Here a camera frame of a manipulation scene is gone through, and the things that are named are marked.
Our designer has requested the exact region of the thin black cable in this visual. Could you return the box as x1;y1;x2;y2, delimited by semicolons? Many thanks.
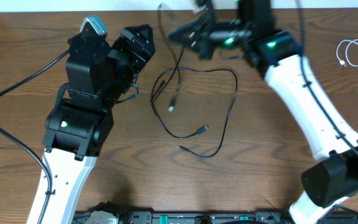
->
150;67;239;159

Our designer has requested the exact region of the white usb cable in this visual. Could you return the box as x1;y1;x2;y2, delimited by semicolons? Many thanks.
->
336;39;358;68

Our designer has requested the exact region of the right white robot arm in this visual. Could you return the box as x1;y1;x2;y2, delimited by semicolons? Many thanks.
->
168;1;358;223

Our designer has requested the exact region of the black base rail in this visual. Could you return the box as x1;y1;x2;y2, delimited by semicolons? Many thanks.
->
73;210;358;224

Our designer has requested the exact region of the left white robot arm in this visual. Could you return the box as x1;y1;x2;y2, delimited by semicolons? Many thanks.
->
27;22;155;223

